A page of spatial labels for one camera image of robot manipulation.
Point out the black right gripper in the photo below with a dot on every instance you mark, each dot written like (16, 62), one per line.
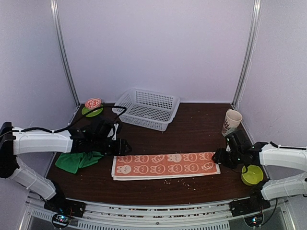
(219, 158)

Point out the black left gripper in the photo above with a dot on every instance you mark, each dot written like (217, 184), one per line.
(120, 149)

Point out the orange bunny pattern towel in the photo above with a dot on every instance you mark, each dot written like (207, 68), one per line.
(163, 166)

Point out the green microfiber towel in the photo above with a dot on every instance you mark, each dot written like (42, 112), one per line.
(72, 162)

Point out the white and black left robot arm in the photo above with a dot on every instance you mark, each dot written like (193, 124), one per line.
(99, 136)

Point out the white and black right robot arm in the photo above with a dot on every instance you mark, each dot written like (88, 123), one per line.
(241, 151)

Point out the lime green bowl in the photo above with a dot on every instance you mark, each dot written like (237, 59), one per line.
(251, 175)

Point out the cream patterned ceramic mug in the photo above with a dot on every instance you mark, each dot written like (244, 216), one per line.
(231, 122)

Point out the white plastic mesh basket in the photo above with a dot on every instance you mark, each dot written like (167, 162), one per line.
(147, 109)

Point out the green saucer plate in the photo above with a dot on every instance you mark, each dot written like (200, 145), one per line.
(91, 113)

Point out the red patterned ceramic bowl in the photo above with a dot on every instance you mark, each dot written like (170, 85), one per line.
(92, 104)

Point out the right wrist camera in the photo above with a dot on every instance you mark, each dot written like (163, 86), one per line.
(227, 145)

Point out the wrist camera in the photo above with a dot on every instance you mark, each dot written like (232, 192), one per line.
(114, 130)
(227, 145)

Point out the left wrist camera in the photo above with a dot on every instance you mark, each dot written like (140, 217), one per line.
(114, 130)

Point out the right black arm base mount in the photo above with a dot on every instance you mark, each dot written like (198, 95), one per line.
(255, 203)

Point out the front aluminium rail base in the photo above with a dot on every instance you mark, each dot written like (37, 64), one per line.
(206, 216)

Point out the right aluminium frame post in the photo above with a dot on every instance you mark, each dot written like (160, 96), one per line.
(248, 53)

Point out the aluminium frame post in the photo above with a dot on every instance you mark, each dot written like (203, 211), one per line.
(248, 53)
(63, 53)

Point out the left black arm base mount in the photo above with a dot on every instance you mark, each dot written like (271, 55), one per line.
(60, 204)

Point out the left aluminium frame post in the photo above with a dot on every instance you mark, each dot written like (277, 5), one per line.
(63, 53)

